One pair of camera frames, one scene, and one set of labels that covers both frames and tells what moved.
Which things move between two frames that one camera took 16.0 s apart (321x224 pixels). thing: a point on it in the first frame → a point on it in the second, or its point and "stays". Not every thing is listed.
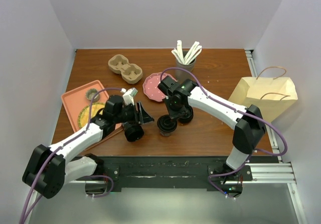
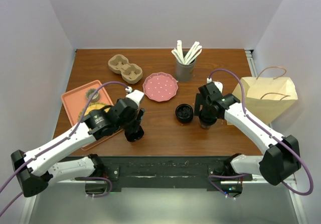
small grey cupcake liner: x=90 y=93 stays
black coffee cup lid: x=166 y=123 → x=206 y=120
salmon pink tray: x=74 y=100 stays
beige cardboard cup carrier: x=131 y=73 stays
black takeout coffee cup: x=166 y=134 → x=207 y=123
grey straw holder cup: x=181 y=75 stays
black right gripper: x=172 y=114 → x=199 y=101
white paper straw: x=179 y=51 stays
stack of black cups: x=133 y=131 stays
